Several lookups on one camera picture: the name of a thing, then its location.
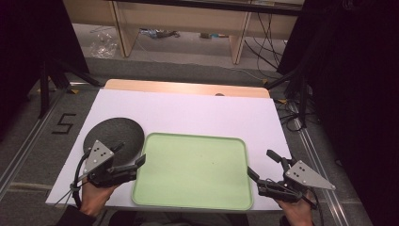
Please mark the yellow tape piece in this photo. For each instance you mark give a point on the yellow tape piece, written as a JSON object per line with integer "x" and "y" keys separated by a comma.
{"x": 282, "y": 101}
{"x": 74, "y": 91}

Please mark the small brown and blue tool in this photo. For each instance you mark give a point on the small brown and blue tool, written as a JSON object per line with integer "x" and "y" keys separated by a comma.
{"x": 213, "y": 35}

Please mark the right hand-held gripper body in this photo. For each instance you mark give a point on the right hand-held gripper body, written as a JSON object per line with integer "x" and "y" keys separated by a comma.
{"x": 302, "y": 175}

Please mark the dark grey round mat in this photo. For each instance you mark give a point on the dark grey round mat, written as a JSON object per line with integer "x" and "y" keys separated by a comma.
{"x": 116, "y": 133}

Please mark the person's left hand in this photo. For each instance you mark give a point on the person's left hand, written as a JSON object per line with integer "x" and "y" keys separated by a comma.
{"x": 94, "y": 197}

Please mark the clear plastic bag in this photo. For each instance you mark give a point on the clear plastic bag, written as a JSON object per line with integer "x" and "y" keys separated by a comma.
{"x": 103, "y": 45}

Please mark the black curtain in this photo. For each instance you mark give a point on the black curtain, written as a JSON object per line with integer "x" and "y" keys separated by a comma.
{"x": 34, "y": 40}
{"x": 354, "y": 94}

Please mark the metal floor rail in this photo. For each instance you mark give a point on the metal floor rail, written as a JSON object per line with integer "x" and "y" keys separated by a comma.
{"x": 316, "y": 166}
{"x": 28, "y": 141}

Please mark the light green plastic tray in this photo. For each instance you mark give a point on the light green plastic tray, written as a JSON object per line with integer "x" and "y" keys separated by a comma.
{"x": 194, "y": 171}

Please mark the light wooden desk frame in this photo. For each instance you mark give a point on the light wooden desk frame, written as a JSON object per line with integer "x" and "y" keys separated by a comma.
{"x": 188, "y": 19}

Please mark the black metal stand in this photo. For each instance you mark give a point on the black metal stand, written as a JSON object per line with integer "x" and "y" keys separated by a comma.
{"x": 44, "y": 91}
{"x": 302, "y": 100}

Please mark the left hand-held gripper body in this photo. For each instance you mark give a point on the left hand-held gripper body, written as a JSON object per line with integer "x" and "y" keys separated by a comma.
{"x": 98, "y": 153}

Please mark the person's right hand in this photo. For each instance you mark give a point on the person's right hand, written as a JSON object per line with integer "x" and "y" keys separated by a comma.
{"x": 298, "y": 213}

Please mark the blue and black floor clutter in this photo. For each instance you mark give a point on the blue and black floor clutter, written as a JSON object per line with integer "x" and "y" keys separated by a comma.
{"x": 158, "y": 33}

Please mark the white board table cover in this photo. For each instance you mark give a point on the white board table cover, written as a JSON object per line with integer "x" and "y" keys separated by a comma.
{"x": 194, "y": 113}

